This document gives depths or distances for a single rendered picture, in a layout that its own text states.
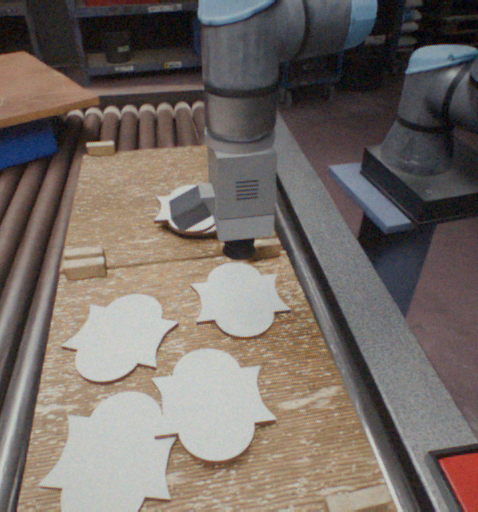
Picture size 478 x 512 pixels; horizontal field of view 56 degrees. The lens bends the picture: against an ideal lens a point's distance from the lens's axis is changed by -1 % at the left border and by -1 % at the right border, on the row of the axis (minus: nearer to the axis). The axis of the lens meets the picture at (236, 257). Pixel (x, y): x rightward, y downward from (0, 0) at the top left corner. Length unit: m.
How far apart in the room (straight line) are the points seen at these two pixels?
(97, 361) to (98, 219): 0.33
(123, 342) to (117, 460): 0.15
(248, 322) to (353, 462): 0.21
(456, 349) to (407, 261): 0.91
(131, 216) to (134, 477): 0.48
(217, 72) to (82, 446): 0.39
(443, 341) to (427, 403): 1.41
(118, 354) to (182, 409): 0.12
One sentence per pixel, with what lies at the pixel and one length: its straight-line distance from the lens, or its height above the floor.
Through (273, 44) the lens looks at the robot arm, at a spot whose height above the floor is 1.28.
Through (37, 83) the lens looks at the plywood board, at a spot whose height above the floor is 1.04.
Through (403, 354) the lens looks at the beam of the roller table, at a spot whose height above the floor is 0.92.
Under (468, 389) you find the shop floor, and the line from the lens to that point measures 1.88.
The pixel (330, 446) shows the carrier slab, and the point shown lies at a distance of 0.51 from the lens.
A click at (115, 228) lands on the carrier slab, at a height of 0.94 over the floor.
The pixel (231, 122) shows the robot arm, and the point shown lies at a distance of 0.46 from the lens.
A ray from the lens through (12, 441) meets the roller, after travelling 0.58.
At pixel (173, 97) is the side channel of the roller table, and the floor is 0.93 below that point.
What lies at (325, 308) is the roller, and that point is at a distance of 0.66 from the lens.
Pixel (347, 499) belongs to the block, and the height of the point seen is 0.96.
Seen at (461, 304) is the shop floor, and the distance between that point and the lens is 2.20.
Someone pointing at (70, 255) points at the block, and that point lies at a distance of 0.72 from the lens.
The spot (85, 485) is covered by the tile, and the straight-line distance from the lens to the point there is 0.50.
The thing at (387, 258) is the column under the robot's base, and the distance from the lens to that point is 1.12.
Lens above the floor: 1.38
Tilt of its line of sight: 38 degrees down
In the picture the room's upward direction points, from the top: straight up
